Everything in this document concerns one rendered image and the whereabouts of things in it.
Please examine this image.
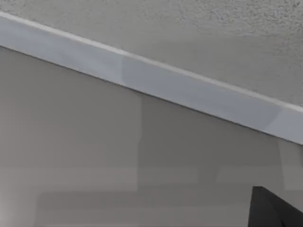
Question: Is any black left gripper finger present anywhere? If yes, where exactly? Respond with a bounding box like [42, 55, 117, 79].
[248, 186, 303, 227]

